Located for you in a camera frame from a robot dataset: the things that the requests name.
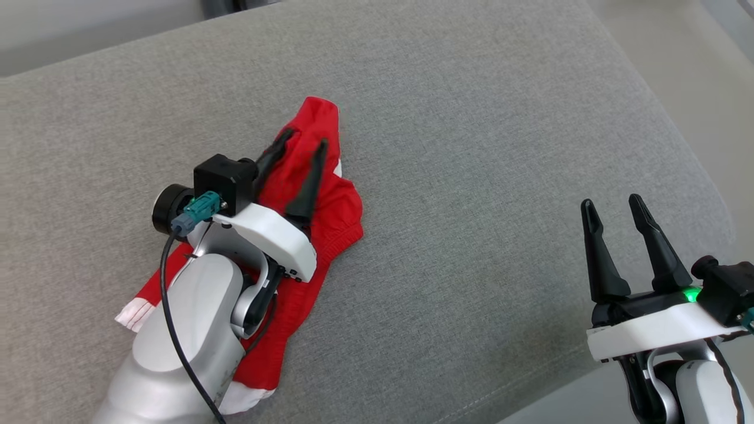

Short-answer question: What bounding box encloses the red jersey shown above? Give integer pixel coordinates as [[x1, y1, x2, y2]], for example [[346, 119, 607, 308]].
[[115, 96, 364, 416]]

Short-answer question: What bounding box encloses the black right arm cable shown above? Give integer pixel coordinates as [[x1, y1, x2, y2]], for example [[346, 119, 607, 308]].
[[704, 337, 749, 424]]

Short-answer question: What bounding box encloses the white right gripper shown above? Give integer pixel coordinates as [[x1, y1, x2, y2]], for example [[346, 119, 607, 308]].
[[580, 193, 750, 362]]

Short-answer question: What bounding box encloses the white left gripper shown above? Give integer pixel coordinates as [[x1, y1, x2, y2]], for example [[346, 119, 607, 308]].
[[212, 127, 329, 283]]

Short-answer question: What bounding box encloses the teal left cable connector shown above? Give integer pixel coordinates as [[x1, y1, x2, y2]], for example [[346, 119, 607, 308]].
[[171, 191, 221, 238]]

